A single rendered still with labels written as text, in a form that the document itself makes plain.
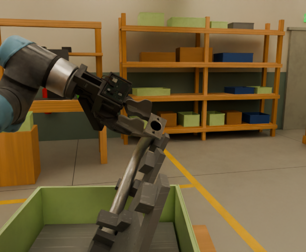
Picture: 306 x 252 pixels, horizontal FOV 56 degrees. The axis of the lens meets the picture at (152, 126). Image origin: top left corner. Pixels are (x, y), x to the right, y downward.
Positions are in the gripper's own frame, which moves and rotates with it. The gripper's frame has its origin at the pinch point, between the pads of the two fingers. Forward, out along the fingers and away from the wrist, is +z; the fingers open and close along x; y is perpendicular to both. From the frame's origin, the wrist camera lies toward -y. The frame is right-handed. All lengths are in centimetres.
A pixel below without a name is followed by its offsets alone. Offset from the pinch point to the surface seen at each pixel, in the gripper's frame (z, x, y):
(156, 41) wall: -2, 399, -317
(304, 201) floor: 199, 117, -163
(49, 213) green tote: -12.9, -18.2, -37.6
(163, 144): 4.6, -0.8, -2.5
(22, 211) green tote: -18.2, -23.1, -24.0
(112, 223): 0.2, -22.5, -2.3
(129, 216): 2.3, -20.7, 0.4
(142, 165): 0.2, -12.5, 5.7
